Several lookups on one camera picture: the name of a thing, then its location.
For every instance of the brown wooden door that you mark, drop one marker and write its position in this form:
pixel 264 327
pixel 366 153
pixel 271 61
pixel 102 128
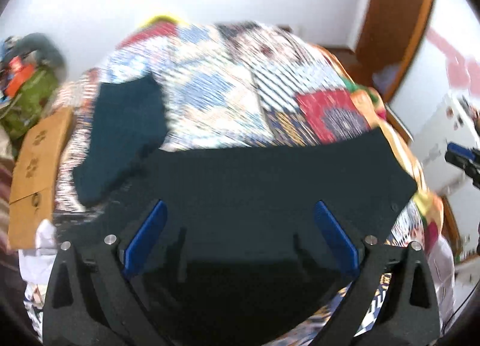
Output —
pixel 391 33

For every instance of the yellow pillow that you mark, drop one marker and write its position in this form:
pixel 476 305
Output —
pixel 160 19

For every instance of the grey neck pillow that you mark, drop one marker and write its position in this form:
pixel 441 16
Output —
pixel 44 52

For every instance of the white crumpled cloth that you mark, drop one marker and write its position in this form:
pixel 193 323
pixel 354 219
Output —
pixel 36 264

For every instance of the colourful patchwork quilt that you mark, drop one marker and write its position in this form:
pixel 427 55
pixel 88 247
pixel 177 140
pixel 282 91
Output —
pixel 245 84

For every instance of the orange box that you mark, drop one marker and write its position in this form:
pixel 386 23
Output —
pixel 21 72

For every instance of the green fabric storage bag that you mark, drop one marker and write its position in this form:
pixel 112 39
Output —
pixel 25 109

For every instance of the dark navy pants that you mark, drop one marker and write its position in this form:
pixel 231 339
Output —
pixel 256 238

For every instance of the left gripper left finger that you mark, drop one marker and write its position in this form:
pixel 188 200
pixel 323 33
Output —
pixel 90 300

